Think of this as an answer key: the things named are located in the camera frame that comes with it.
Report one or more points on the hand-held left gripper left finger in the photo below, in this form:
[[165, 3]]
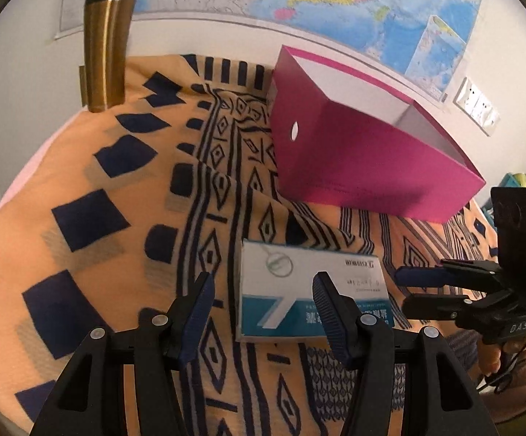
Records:
[[194, 318]]

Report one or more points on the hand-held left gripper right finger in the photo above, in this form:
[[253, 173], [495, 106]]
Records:
[[333, 318]]

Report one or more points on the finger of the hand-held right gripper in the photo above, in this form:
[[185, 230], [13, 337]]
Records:
[[431, 305], [419, 277]]

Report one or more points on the white teal box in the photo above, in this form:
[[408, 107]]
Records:
[[281, 290]]

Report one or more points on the pink cardboard box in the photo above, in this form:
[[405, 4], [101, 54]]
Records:
[[358, 159]]

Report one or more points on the person's right hand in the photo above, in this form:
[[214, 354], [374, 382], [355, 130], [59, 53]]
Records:
[[490, 359]]

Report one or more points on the orange patterned blanket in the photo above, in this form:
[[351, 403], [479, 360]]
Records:
[[122, 281]]

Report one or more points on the gold metal tumbler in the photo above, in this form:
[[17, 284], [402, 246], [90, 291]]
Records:
[[104, 54]]

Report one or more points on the narrow white wall socket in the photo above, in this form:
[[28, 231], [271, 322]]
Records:
[[492, 121]]

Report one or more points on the colourful wall map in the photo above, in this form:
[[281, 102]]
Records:
[[335, 0]]

